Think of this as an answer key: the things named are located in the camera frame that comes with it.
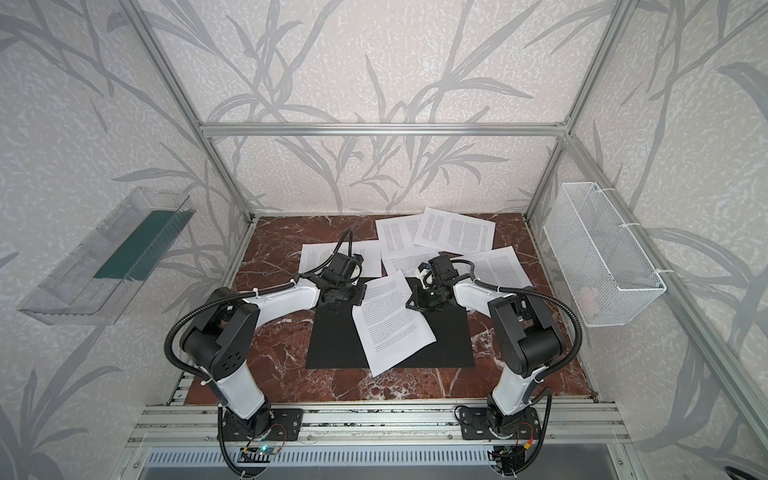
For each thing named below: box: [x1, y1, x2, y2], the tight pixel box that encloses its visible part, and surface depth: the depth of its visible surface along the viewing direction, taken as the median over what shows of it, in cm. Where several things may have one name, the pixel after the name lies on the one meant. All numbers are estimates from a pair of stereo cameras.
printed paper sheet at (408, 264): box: [381, 250, 440, 277], surface depth 110 cm
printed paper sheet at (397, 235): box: [375, 214, 439, 260], surface depth 114 cm
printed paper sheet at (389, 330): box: [352, 269, 437, 378], surface depth 91 cm
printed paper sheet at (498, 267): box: [451, 246, 533, 288], surface depth 107 cm
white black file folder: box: [305, 303, 475, 369], surface depth 88 cm
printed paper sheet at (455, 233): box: [413, 207, 496, 255], surface depth 118 cm
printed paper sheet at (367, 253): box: [298, 240, 382, 277], surface depth 107 cm
